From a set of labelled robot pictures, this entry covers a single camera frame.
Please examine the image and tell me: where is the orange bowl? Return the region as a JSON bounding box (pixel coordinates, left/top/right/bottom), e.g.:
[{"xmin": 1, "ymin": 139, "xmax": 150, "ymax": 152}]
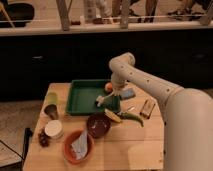
[{"xmin": 62, "ymin": 129, "xmax": 94, "ymax": 164}]

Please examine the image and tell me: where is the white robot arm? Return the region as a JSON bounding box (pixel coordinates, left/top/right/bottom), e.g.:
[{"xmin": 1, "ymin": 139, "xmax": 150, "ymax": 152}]
[{"xmin": 109, "ymin": 52, "xmax": 213, "ymax": 171}]

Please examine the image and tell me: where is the green plastic tray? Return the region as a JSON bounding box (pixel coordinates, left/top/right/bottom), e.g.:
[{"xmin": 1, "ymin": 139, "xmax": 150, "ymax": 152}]
[{"xmin": 66, "ymin": 79, "xmax": 120, "ymax": 116}]

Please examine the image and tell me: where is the white round container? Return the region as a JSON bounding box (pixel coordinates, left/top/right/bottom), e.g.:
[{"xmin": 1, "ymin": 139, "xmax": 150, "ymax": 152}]
[{"xmin": 44, "ymin": 120, "xmax": 63, "ymax": 139}]

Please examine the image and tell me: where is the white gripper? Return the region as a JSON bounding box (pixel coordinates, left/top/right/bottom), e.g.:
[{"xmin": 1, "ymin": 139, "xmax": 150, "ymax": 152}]
[{"xmin": 111, "ymin": 75, "xmax": 125, "ymax": 96}]

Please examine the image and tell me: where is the dark grape bunch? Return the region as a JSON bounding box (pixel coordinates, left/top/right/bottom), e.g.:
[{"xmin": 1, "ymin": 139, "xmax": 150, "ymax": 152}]
[{"xmin": 38, "ymin": 130, "xmax": 49, "ymax": 147}]

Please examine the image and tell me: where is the white crumpled paper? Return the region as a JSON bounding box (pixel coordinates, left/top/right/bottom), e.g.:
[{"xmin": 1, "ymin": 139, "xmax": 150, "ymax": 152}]
[{"xmin": 71, "ymin": 130, "xmax": 88, "ymax": 160}]

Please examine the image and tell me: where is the small wooden box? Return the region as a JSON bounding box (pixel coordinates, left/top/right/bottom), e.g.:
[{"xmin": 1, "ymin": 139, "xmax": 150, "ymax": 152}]
[{"xmin": 140, "ymin": 99, "xmax": 155, "ymax": 119}]

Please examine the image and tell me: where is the yellow green cup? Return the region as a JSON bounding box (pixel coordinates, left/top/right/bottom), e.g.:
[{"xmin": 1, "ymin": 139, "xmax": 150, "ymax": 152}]
[{"xmin": 45, "ymin": 92, "xmax": 58, "ymax": 105}]

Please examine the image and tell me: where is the orange ball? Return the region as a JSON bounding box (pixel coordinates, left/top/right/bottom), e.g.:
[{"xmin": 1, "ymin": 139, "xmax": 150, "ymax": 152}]
[{"xmin": 104, "ymin": 82, "xmax": 113, "ymax": 93}]

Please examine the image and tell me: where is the yellow corn cob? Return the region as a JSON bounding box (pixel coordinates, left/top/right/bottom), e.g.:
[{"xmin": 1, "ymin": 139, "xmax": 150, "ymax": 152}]
[{"xmin": 105, "ymin": 109, "xmax": 122, "ymax": 123}]

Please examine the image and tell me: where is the dark red bowl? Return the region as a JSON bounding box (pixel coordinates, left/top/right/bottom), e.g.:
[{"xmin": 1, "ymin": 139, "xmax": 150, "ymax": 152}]
[{"xmin": 86, "ymin": 113, "xmax": 111, "ymax": 138}]

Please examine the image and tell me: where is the green chili pepper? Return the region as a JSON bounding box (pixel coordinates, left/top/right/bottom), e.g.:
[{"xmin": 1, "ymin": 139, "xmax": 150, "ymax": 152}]
[{"xmin": 120, "ymin": 113, "xmax": 144, "ymax": 127}]

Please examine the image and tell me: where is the blue sponge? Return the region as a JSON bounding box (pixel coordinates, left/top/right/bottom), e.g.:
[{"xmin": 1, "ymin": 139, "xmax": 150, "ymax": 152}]
[{"xmin": 120, "ymin": 88, "xmax": 136, "ymax": 100}]

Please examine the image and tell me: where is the white dish brush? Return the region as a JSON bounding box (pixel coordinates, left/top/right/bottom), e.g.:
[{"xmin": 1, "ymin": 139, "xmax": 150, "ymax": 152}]
[{"xmin": 95, "ymin": 93, "xmax": 114, "ymax": 107}]

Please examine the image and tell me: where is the black table clamp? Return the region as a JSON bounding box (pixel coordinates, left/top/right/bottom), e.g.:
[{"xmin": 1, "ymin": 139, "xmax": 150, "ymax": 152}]
[{"xmin": 22, "ymin": 127, "xmax": 33, "ymax": 161}]

